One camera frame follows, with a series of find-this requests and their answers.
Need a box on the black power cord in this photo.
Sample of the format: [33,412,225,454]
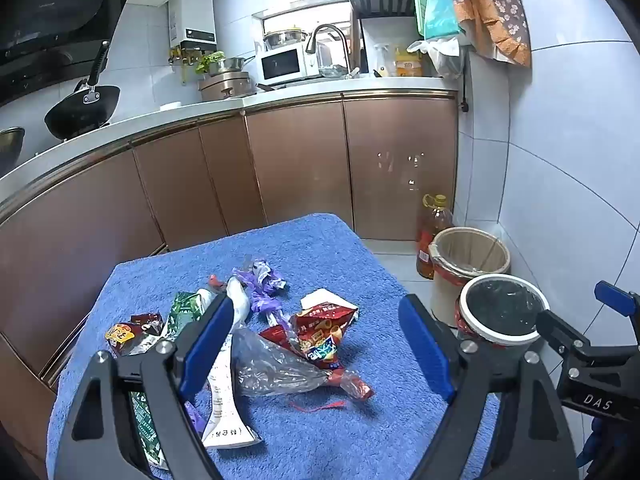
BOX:
[457,50,472,114]

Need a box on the blue terry towel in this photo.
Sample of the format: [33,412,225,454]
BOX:
[45,212,501,480]

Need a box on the brown floral cloth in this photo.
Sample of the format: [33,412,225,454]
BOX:
[445,0,532,69]

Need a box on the crumpled purple white wrapper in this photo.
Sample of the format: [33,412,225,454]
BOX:
[250,258,289,297]

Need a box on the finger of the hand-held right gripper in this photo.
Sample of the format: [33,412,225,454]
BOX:
[594,281,640,317]
[536,309,640,363]

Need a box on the beige bin with clear liner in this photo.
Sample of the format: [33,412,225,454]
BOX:
[428,227,512,328]

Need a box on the brown cabinet door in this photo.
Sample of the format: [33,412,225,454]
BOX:
[0,152,167,378]
[131,127,227,252]
[199,115,267,237]
[344,96,459,242]
[244,104,355,235]

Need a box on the white bin with black liner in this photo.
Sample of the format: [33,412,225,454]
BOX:
[454,274,551,367]

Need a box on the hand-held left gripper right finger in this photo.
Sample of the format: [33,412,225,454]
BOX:
[398,294,583,480]

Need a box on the green cutting board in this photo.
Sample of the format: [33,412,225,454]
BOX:
[410,0,431,32]

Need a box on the clear plastic bag red tie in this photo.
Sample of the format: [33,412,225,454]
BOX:
[232,327,375,414]

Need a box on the teal plastic bag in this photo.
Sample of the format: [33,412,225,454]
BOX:
[423,0,461,41]

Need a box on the white microwave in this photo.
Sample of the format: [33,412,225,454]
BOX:
[256,44,307,87]

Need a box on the yellow bottle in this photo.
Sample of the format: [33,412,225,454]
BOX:
[394,47,424,78]

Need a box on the white paper receipt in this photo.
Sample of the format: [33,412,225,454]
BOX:
[200,332,264,449]

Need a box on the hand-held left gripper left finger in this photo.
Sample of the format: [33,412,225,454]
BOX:
[52,292,236,480]

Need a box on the white kitchen countertop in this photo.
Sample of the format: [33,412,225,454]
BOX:
[0,77,459,201]

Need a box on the person's right hand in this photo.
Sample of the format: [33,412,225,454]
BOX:
[575,416,610,472]

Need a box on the copper coloured cooker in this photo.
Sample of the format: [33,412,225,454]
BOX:
[198,71,252,103]

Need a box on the large red snack wrapper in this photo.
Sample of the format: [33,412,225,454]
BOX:
[287,288,362,371]

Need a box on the cooking oil bottle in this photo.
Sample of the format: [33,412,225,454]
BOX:
[415,193,454,280]

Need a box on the small red foil wrapper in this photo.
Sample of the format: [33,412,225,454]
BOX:
[259,324,297,357]

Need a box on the white plastic carrier bag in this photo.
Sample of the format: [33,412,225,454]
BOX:
[407,35,464,79]

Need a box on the steel faucet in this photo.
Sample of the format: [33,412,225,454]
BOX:
[306,24,352,72]

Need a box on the white water heater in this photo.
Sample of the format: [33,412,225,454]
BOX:
[167,0,217,52]

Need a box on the small crumpled purple bag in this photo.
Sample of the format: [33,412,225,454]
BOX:
[184,400,207,439]

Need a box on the red yellow snack packet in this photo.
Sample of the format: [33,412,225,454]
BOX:
[104,322,139,357]

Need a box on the black wok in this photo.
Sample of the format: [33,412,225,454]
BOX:
[44,40,122,141]

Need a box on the green white drink carton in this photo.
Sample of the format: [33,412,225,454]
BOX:
[129,291,213,471]

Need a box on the steel pot with lid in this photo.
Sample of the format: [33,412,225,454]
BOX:
[263,29,309,52]

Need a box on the dark red wrapper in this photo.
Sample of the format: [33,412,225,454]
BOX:
[131,312,166,336]

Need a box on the steel wok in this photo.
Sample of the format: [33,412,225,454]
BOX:
[0,127,26,177]

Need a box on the long purple plastic bag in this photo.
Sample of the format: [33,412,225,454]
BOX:
[232,270,288,335]

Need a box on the black range hood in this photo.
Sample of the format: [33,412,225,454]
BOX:
[0,0,153,107]

